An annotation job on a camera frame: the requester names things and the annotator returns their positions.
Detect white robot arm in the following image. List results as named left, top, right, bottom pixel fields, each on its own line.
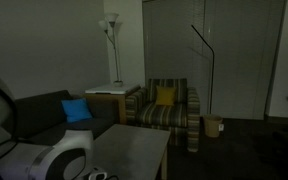
left=0, top=79, right=107, bottom=180

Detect yellow throw pillow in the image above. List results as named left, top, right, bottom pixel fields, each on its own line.
left=156, top=86, right=176, bottom=106

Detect striped armchair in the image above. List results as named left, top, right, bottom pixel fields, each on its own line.
left=126, top=78, right=200, bottom=152

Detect wooden side table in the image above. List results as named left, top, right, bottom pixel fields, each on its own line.
left=84, top=84, right=140, bottom=124

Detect grey coffee table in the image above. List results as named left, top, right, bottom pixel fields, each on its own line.
left=76, top=124, right=170, bottom=180

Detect blue throw pillow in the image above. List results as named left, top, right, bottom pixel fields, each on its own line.
left=61, top=98, right=92, bottom=123

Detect white multi-head floor lamp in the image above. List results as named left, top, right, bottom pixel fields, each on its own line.
left=98, top=13, right=123, bottom=87

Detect beige wastebasket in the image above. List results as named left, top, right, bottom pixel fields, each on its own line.
left=203, top=114, right=223, bottom=138

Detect black arc floor lamp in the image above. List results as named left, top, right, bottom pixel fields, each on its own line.
left=191, top=25, right=215, bottom=114

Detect window blinds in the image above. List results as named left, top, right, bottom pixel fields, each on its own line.
left=143, top=0, right=285, bottom=120

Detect dark patterned sofa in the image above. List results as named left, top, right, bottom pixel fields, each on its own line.
left=15, top=90, right=119, bottom=146

